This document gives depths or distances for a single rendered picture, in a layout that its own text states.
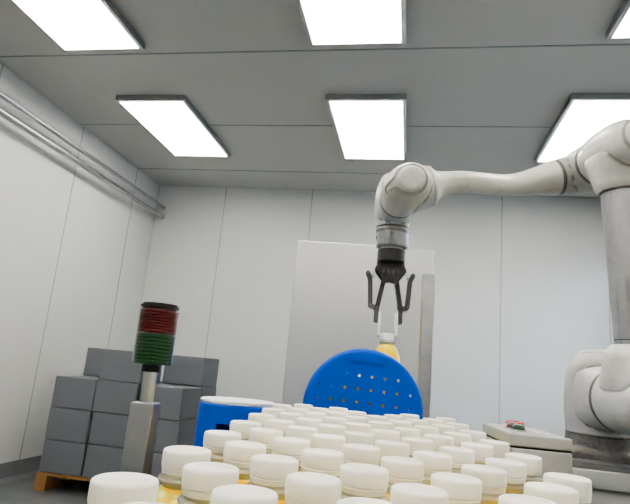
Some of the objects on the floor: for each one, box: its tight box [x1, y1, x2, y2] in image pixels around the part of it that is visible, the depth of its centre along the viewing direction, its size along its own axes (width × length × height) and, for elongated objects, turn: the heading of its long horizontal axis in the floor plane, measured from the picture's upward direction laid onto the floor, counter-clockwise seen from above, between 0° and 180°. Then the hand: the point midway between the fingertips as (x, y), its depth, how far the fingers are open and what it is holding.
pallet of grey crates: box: [33, 347, 219, 491], centre depth 485 cm, size 120×80×119 cm
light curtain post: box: [417, 274, 435, 418], centre depth 259 cm, size 6×6×170 cm
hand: (387, 324), depth 142 cm, fingers closed on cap, 4 cm apart
